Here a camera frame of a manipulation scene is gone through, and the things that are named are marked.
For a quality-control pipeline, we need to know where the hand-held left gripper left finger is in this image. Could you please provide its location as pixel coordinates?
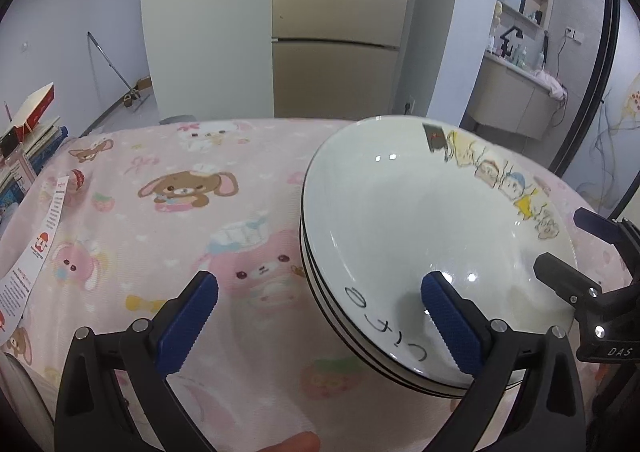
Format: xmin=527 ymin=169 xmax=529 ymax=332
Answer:
xmin=54 ymin=270 xmax=219 ymax=452

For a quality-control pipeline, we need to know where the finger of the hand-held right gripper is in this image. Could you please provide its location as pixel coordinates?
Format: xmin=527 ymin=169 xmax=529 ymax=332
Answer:
xmin=573 ymin=208 xmax=640 ymax=260
xmin=533 ymin=253 xmax=640 ymax=320

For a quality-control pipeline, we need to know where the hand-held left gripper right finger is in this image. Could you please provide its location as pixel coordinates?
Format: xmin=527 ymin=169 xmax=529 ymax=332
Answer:
xmin=420 ymin=271 xmax=586 ymax=452

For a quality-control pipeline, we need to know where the person's left hand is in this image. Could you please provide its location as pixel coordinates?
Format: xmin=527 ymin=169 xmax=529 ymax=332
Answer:
xmin=260 ymin=431 xmax=321 ymax=452

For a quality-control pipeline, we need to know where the pink cartoon-print tablecloth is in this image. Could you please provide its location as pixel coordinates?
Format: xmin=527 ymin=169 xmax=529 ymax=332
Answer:
xmin=0 ymin=118 xmax=640 ymax=452

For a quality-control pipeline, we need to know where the glass sliding door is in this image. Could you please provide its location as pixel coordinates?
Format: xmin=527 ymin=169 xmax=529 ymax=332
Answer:
xmin=562 ymin=0 xmax=640 ymax=220

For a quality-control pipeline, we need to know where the pink towel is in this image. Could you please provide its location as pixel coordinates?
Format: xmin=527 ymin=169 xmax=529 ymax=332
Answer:
xmin=535 ymin=70 xmax=568 ymax=101

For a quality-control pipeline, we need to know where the beige vanity cabinet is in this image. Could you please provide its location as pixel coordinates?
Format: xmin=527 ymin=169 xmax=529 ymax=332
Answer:
xmin=470 ymin=52 xmax=568 ymax=140

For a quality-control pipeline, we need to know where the white paper leaflet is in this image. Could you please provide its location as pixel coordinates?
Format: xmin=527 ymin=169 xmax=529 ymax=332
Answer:
xmin=0 ymin=175 xmax=70 ymax=333

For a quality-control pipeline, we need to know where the row of toiletry bottles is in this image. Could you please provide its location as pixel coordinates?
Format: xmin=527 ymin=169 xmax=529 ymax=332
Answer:
xmin=487 ymin=2 xmax=548 ymax=70

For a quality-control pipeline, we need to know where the black faucet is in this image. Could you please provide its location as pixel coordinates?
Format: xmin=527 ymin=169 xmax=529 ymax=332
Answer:
xmin=500 ymin=28 xmax=524 ymax=58

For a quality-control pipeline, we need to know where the stack of books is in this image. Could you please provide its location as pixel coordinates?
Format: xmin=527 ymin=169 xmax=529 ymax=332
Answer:
xmin=0 ymin=124 xmax=69 ymax=215

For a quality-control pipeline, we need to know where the red and white box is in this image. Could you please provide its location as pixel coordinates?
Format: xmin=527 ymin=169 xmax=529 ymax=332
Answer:
xmin=9 ymin=82 xmax=57 ymax=143

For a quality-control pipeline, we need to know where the beige refrigerator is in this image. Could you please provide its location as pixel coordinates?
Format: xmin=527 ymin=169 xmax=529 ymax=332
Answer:
xmin=272 ymin=0 xmax=411 ymax=121

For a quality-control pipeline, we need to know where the mop with grey handle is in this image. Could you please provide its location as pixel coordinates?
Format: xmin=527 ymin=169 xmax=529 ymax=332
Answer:
xmin=87 ymin=32 xmax=137 ymax=108

